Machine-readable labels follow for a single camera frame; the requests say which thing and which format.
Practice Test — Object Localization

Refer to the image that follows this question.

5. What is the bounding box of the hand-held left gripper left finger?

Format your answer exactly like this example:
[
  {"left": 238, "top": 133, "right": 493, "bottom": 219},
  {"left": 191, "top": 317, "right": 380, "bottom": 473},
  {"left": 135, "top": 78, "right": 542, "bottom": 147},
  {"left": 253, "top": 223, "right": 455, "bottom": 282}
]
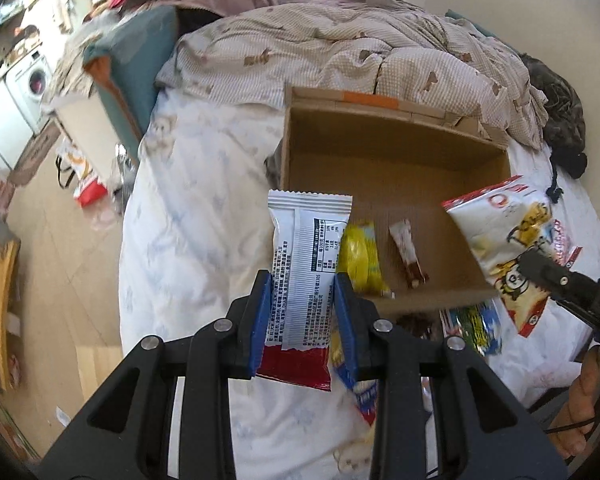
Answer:
[{"left": 35, "top": 270, "right": 272, "bottom": 480}]

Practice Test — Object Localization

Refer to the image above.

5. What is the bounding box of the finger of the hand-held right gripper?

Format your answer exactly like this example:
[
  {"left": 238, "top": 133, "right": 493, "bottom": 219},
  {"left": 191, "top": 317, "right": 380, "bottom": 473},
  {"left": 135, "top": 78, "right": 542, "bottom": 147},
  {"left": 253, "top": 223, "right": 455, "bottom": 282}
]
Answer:
[{"left": 517, "top": 248, "right": 600, "bottom": 322}]

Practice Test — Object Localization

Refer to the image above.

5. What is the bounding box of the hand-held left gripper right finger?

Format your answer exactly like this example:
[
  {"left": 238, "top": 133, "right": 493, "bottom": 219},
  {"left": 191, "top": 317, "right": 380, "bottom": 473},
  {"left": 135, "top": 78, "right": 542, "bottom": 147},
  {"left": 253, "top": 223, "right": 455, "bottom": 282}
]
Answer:
[{"left": 334, "top": 274, "right": 568, "bottom": 480}]

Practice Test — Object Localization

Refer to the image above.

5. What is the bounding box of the white cartoon snack bag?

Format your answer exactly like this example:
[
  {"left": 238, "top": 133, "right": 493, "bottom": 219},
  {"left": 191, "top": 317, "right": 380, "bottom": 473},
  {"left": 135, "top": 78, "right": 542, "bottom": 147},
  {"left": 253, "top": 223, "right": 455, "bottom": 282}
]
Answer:
[{"left": 441, "top": 175, "right": 586, "bottom": 338}]

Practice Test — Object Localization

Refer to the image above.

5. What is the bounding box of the white and red snack packet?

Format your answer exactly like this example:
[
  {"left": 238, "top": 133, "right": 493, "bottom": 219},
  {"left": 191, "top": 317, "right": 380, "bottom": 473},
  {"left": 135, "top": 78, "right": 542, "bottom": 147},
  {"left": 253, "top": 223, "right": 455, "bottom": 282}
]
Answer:
[{"left": 256, "top": 189, "right": 354, "bottom": 392}]

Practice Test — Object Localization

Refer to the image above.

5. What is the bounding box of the blue and yellow snack packet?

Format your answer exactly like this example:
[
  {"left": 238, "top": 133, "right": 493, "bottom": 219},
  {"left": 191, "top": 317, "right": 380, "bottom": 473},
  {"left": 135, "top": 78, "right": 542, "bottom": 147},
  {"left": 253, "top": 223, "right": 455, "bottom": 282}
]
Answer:
[{"left": 329, "top": 327, "right": 381, "bottom": 427}]

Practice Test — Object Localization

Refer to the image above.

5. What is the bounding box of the green and blue snack packet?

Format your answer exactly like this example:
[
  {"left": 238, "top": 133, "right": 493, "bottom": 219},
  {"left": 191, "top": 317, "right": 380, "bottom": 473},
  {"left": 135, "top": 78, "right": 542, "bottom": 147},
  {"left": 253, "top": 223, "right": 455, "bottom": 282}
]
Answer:
[{"left": 439, "top": 299, "right": 504, "bottom": 357}]

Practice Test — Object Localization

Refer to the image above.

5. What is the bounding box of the brown and white snack bar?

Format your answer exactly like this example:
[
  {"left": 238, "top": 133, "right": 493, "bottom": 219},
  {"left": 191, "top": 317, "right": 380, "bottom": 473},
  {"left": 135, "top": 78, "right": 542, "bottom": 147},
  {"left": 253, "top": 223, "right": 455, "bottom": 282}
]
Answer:
[{"left": 388, "top": 218, "right": 430, "bottom": 289}]

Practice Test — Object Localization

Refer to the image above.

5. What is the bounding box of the brown cardboard box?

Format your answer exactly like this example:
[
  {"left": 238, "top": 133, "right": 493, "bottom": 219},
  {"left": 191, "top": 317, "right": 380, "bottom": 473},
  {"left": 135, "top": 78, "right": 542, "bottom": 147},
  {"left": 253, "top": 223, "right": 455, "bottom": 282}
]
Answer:
[{"left": 278, "top": 86, "right": 512, "bottom": 317}]

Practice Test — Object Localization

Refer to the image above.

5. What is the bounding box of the person's right hand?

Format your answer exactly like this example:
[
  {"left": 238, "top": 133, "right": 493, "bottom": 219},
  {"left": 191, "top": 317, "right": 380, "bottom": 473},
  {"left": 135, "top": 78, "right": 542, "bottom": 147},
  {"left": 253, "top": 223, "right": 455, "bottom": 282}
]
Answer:
[{"left": 549, "top": 346, "right": 600, "bottom": 461}]

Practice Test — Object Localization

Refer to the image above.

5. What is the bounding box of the dark red snack packet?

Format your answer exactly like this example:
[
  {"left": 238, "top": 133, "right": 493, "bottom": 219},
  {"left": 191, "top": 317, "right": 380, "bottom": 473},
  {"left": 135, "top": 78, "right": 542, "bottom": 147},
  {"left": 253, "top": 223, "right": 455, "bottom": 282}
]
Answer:
[{"left": 394, "top": 312, "right": 443, "bottom": 342}]

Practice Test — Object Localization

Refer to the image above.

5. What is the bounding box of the white bed sheet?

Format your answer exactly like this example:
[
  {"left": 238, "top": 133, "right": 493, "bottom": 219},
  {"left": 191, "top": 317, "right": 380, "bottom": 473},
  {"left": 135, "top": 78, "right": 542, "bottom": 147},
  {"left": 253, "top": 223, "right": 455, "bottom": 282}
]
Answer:
[{"left": 117, "top": 91, "right": 600, "bottom": 480}]

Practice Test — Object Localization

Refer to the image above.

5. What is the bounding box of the dark patterned cloth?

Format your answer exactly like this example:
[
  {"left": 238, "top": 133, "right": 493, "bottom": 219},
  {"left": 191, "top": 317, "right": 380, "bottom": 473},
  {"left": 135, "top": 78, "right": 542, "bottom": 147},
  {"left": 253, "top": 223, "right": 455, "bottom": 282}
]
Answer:
[{"left": 521, "top": 54, "right": 589, "bottom": 180}]

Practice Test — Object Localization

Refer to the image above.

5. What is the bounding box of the red and white bag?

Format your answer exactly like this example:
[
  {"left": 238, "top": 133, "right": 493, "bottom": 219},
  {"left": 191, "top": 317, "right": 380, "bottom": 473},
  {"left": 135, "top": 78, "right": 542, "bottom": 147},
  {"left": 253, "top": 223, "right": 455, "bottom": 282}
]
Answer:
[{"left": 55, "top": 144, "right": 112, "bottom": 209}]

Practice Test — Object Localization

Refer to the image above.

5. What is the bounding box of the wooden chair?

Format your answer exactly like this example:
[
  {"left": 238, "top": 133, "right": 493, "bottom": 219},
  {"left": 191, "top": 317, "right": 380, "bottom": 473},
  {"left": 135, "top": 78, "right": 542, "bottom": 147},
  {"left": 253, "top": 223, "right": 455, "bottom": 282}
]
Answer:
[{"left": 0, "top": 234, "right": 22, "bottom": 393}]

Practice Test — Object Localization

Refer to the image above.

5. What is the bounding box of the beige checked quilt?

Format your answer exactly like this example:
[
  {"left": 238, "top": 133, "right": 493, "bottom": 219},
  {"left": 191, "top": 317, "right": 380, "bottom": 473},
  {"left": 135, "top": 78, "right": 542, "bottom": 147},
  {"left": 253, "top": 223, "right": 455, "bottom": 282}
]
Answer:
[{"left": 155, "top": 0, "right": 551, "bottom": 152}]

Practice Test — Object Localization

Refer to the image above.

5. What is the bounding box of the teal cushion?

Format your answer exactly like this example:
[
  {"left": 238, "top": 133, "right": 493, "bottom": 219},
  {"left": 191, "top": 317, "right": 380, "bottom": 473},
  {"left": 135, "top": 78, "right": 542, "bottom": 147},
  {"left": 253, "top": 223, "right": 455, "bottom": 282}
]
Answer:
[{"left": 81, "top": 6, "right": 182, "bottom": 162}]

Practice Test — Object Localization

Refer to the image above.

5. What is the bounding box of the white washing machine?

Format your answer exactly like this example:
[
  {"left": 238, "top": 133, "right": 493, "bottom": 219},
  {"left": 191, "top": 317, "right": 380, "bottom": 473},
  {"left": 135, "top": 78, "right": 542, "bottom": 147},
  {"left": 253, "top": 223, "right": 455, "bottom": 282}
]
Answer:
[{"left": 4, "top": 49, "right": 57, "bottom": 132}]

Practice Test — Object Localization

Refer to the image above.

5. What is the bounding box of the black cord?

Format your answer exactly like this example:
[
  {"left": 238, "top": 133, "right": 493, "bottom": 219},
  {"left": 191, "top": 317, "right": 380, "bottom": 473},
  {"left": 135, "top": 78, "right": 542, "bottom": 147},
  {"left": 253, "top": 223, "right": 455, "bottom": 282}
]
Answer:
[{"left": 544, "top": 159, "right": 567, "bottom": 206}]

